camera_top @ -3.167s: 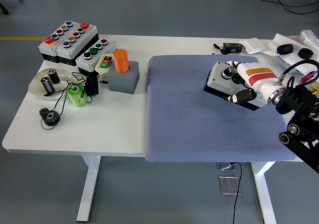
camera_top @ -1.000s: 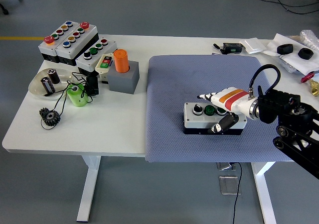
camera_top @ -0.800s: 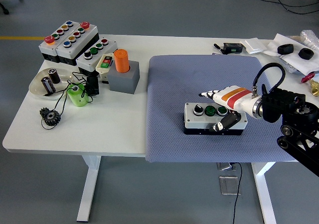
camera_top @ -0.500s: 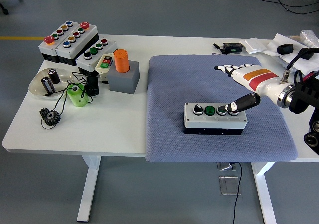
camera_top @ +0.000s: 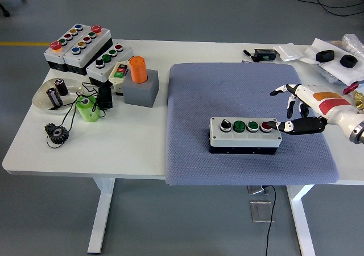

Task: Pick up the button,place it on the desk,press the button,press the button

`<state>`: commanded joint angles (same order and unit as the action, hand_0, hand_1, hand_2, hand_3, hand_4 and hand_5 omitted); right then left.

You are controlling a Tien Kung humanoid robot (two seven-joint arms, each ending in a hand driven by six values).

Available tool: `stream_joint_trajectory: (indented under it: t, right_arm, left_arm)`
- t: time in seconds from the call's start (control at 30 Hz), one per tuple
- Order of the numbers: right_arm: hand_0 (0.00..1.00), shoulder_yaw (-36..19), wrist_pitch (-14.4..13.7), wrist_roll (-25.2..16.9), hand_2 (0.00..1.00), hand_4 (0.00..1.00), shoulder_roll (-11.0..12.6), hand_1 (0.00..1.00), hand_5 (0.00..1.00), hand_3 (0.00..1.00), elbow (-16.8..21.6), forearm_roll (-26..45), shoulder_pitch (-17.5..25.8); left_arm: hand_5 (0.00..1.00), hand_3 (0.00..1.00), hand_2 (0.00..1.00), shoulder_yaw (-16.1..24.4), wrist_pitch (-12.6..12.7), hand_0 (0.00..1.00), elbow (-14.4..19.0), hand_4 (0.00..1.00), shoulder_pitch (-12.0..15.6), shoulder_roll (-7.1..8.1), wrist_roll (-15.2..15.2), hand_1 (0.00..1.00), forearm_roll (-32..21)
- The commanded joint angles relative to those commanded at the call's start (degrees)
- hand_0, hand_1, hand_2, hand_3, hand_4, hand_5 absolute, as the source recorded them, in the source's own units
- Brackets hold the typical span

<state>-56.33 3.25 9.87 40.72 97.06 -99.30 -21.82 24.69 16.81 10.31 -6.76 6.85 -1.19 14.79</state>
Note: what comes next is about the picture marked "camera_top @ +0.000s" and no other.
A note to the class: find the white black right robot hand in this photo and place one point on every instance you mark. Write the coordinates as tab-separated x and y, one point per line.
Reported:
321	102

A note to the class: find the grey four-button control box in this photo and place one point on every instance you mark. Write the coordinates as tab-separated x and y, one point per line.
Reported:
98	72
244	140

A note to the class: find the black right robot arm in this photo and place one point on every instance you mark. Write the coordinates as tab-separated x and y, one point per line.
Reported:
359	133

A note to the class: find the five-button box red mushroom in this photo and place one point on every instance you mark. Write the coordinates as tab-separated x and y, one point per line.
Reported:
85	52
52	57

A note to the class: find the clear plastic bag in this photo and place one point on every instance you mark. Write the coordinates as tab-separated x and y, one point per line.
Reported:
327	74

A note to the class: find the white foam sheet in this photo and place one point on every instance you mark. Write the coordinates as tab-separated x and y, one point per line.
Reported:
321	46

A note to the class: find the clear bubble wrap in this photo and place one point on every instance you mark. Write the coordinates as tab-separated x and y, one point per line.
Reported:
354	44

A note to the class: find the black box green label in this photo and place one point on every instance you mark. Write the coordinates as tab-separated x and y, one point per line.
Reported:
265	54

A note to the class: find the black plug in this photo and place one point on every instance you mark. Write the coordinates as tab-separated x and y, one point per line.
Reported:
248	53

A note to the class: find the silver floor socket plate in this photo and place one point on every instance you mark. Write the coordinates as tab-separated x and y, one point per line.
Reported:
260	212
256	190

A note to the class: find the grey-blue textured mat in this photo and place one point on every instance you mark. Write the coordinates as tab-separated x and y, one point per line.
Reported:
199	96

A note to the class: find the white table leg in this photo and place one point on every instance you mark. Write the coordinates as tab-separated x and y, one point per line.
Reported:
99	219
302	224

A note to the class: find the grey cube block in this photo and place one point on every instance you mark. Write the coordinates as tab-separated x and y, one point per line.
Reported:
140	94

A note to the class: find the orange cylinder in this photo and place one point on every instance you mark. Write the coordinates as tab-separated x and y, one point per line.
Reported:
138	69

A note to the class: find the small black block device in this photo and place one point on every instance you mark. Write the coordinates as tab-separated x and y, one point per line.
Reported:
105	98

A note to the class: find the green cylinder spool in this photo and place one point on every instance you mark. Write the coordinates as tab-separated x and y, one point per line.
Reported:
88	112

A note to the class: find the black cylindrical capacitor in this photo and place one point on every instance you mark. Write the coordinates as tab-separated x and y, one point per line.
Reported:
61	88
54	97

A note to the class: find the black metal gear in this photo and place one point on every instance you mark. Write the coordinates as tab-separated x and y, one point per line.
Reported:
58	133

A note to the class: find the clear shallow dish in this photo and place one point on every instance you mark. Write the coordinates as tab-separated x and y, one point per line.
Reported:
41	99

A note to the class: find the cream red-green pendant switch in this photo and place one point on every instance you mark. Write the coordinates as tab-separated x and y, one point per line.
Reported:
117	78

